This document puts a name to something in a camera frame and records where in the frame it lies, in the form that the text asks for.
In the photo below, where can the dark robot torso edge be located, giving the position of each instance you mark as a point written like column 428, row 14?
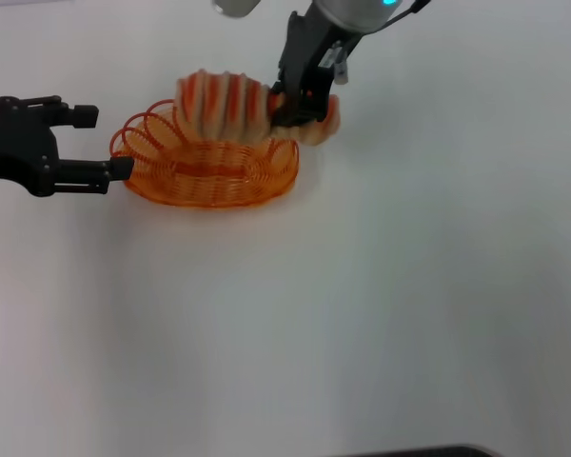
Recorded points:
column 423, row 451

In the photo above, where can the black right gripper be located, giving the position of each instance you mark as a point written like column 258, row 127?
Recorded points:
column 311, row 47

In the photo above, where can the orange woven plastic basket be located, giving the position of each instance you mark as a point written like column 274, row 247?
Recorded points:
column 209, row 178

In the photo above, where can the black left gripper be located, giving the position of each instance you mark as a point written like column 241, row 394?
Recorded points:
column 14, row 145

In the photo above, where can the sliced orange-striped bread loaf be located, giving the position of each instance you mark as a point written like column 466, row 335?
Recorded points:
column 223, row 107

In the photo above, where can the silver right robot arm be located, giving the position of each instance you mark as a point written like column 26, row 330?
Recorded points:
column 347, row 14

